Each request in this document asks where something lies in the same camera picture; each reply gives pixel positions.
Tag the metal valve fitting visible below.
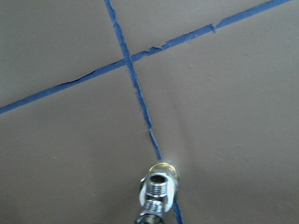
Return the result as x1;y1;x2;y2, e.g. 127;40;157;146
139;172;178;217

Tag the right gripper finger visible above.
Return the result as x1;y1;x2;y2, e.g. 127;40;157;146
135;214;165;224

